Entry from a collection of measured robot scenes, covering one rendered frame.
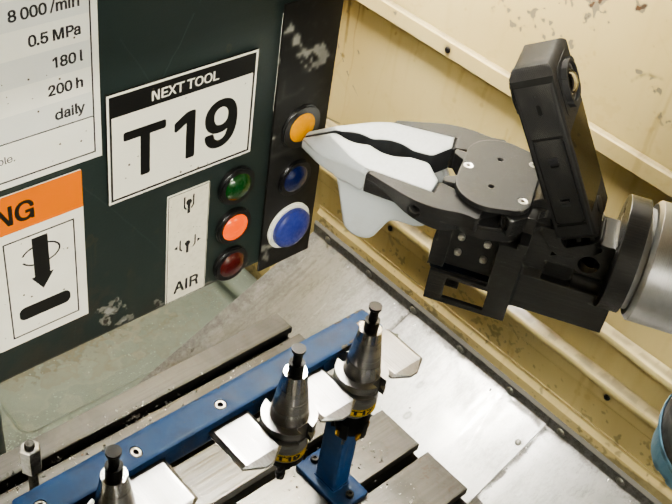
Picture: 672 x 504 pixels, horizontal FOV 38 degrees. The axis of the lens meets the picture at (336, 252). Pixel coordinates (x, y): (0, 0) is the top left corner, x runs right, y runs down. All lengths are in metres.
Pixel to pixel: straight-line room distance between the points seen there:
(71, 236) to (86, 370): 1.44
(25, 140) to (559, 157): 0.28
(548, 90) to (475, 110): 0.97
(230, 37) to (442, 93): 1.02
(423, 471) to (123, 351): 0.77
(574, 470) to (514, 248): 1.08
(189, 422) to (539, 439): 0.75
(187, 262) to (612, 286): 0.26
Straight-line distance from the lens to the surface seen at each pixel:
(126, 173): 0.54
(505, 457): 1.64
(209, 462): 1.44
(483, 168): 0.59
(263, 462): 1.05
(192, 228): 0.60
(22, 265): 0.54
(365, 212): 0.61
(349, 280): 1.82
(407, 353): 1.18
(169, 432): 1.06
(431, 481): 1.47
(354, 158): 0.58
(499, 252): 0.58
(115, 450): 0.92
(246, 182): 0.60
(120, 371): 1.98
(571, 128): 0.56
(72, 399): 1.94
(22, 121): 0.49
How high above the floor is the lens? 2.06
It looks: 40 degrees down
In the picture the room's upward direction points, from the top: 10 degrees clockwise
